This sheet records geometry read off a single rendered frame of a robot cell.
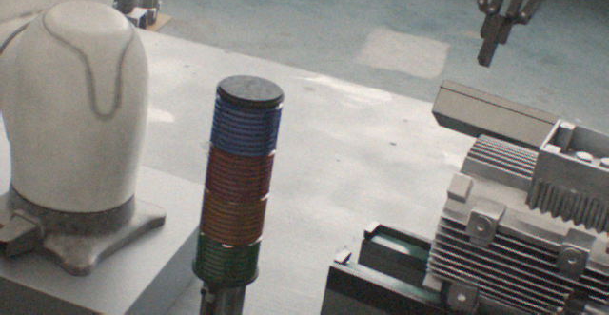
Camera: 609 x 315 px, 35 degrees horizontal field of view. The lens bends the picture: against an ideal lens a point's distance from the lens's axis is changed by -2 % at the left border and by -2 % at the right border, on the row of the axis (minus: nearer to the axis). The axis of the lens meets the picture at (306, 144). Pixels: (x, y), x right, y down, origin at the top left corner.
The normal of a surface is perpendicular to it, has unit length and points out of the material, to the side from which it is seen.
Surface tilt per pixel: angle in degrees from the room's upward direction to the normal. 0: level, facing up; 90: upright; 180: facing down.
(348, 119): 0
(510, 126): 54
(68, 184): 93
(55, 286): 2
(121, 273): 2
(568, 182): 90
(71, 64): 67
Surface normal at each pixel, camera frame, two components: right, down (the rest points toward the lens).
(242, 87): 0.15, -0.89
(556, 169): -0.43, 0.33
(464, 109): -0.27, -0.25
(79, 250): 0.23, -0.73
